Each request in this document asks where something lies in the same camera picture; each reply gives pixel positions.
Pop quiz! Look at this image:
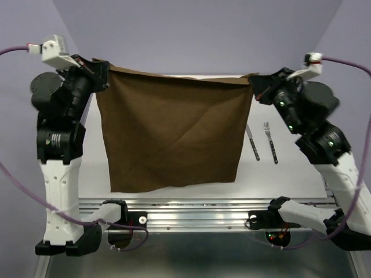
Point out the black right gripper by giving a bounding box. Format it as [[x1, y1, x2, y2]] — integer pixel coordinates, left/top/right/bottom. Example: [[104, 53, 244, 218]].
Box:
[[249, 66, 301, 133]]

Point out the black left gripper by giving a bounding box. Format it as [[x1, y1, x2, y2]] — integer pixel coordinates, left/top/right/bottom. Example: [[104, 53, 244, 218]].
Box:
[[59, 52, 111, 117]]

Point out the brown cloth napkin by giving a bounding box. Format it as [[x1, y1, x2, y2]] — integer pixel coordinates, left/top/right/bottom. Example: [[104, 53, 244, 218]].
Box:
[[96, 65, 253, 193]]

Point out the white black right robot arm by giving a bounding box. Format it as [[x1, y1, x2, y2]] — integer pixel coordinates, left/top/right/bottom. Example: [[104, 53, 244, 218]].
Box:
[[245, 68, 370, 251]]

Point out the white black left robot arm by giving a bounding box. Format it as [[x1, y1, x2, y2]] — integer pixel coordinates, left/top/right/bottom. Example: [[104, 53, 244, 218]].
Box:
[[30, 54, 129, 257]]

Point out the silver fork dark handle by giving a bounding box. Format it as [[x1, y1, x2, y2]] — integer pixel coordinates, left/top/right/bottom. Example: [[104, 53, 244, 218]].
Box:
[[264, 122, 278, 164]]

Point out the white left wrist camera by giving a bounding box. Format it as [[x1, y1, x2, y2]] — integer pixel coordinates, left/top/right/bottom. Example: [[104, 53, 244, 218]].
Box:
[[27, 34, 81, 71]]

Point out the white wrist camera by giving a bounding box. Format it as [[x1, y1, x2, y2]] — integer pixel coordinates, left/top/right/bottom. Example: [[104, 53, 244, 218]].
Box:
[[27, 34, 81, 71], [286, 52, 323, 81]]

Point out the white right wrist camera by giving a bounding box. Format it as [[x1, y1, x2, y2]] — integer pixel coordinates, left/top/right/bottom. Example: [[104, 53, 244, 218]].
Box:
[[286, 52, 323, 81]]

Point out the silver knife dark handle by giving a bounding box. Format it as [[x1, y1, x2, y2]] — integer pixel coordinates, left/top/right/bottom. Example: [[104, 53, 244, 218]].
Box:
[[246, 125, 260, 161]]

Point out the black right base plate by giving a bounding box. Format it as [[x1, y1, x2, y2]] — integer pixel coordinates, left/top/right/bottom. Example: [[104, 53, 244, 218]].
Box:
[[245, 210, 301, 231]]

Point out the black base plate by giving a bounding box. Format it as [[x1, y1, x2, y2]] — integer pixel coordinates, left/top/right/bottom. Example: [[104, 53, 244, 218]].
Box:
[[115, 211, 148, 228], [245, 210, 301, 231]]

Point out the aluminium rail frame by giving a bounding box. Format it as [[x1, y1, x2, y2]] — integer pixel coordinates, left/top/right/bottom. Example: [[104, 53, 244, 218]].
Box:
[[35, 173, 370, 277]]

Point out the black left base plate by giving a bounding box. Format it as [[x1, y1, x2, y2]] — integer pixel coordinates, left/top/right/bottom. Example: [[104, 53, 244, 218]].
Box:
[[115, 211, 148, 228]]

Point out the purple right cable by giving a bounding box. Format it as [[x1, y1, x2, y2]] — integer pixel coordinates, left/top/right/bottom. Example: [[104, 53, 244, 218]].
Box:
[[250, 57, 371, 250]]

